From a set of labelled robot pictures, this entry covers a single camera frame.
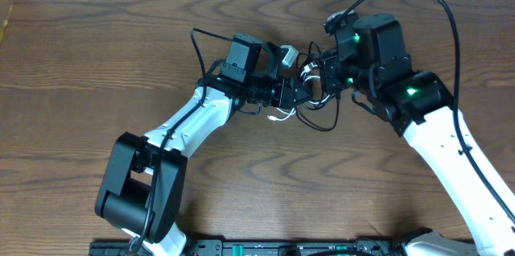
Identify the right camera cable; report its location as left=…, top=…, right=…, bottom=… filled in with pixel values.
left=340, top=0, right=515, bottom=225

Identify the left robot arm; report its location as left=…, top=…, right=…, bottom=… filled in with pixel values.
left=94, top=34, right=311, bottom=255

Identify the black USB cable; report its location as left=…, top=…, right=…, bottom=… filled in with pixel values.
left=295, top=40, right=342, bottom=133

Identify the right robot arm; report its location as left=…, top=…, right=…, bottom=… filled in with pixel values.
left=320, top=11, right=514, bottom=255

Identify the camera cable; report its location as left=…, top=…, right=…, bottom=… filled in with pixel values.
left=127, top=27, right=234, bottom=255
left=340, top=0, right=515, bottom=225

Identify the white USB cable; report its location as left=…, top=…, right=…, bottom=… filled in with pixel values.
left=266, top=62, right=332, bottom=123

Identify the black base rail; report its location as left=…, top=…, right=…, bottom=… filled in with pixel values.
left=87, top=238, right=403, bottom=256

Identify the left camera cable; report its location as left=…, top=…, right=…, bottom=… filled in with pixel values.
left=127, top=27, right=234, bottom=255

